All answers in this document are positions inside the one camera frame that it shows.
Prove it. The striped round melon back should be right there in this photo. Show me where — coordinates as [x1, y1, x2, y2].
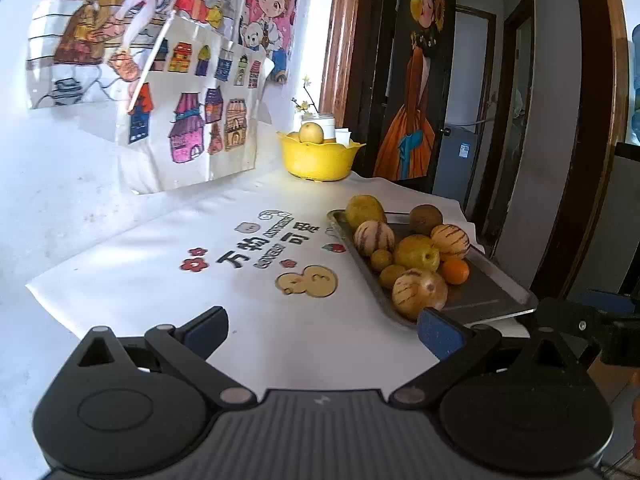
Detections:
[392, 268, 448, 321]

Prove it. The orange tangerine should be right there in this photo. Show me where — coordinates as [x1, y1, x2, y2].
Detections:
[438, 257, 470, 286]

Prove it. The yellow-green pear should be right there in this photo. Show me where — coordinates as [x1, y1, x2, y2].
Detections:
[394, 234, 440, 271]

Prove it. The striped pepino melon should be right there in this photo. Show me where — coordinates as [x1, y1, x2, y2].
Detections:
[354, 220, 395, 256]
[431, 224, 471, 261]

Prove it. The small brown longan fruit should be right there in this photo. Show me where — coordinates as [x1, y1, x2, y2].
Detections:
[370, 249, 394, 272]

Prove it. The brown kiwi fruit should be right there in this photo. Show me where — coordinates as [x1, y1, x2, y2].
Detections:
[409, 204, 444, 236]

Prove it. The brown-yellow oval mango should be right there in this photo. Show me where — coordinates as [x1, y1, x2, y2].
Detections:
[345, 195, 387, 230]

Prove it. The person's right hand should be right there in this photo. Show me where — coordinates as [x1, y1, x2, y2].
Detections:
[631, 396, 640, 460]

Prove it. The metal baking tray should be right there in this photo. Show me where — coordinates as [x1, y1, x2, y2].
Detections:
[326, 209, 538, 330]

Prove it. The white printed table cloth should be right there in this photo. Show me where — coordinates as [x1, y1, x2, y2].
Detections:
[24, 169, 532, 394]

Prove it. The grey refrigerator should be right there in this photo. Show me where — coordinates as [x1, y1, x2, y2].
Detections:
[433, 125, 477, 205]

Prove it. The lady in orange dress painting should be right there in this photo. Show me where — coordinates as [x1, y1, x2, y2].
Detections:
[373, 0, 456, 181]

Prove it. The yellow plastic bowl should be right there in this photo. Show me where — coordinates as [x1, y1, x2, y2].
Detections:
[278, 132, 364, 182]

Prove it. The houses drawing paper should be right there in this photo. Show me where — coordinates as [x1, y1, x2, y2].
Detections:
[116, 15, 273, 194]

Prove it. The white carton in bowl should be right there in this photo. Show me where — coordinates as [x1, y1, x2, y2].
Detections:
[334, 128, 352, 148]

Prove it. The yellow pear in bowl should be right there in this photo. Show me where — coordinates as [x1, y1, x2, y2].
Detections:
[298, 122, 324, 144]

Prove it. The white cup in bowl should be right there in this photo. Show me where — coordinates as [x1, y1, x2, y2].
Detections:
[302, 114, 336, 143]

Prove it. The yellow flower twig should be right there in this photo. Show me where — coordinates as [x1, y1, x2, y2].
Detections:
[291, 76, 320, 118]

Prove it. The boy with fan drawing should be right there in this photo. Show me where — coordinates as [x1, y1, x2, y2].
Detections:
[26, 0, 240, 110]

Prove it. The wooden door frame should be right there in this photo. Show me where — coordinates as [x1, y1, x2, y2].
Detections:
[320, 0, 359, 127]

